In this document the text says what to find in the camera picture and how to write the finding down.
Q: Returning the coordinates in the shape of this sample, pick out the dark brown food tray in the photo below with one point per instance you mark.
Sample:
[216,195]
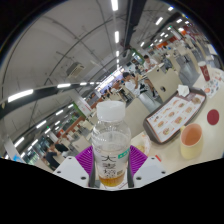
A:
[148,128]

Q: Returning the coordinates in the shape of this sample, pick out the flat round red coaster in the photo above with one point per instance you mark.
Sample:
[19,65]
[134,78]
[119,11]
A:
[213,117]

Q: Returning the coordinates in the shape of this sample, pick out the pale yellow cup pink inside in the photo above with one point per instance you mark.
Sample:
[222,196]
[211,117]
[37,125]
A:
[191,148]

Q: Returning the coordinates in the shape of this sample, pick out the beige chair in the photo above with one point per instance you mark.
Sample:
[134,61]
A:
[136,115]
[165,85]

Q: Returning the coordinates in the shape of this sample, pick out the clear tea bottle white cap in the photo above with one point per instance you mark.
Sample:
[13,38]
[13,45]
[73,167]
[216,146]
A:
[111,140]

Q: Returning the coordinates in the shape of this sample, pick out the crumpled food wrapper bag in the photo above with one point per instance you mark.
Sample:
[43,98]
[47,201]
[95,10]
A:
[141,143]

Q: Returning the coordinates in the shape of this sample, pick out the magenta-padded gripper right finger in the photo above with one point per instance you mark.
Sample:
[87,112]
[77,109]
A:
[150,170]

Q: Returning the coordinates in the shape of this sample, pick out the group of ceiling lights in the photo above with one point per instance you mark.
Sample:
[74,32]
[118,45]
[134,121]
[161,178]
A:
[20,95]

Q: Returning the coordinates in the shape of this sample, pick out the person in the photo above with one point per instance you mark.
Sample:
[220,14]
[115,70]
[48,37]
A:
[149,63]
[131,85]
[55,156]

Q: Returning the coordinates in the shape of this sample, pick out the group of beige chairs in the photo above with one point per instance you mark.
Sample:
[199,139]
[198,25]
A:
[185,55]

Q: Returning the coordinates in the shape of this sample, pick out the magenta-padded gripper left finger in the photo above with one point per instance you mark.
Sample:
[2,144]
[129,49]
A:
[71,170]

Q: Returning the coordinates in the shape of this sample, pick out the colourful sticker-printed paper sheet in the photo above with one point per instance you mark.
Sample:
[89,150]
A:
[215,83]

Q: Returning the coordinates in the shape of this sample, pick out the crumpled white napkin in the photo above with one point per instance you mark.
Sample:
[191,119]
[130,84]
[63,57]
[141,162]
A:
[183,90]

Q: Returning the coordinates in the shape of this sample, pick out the small red sauce packet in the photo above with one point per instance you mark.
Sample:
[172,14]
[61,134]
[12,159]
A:
[158,158]

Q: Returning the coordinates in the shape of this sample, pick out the ceiling air conditioner unit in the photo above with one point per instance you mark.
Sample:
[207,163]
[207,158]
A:
[76,70]

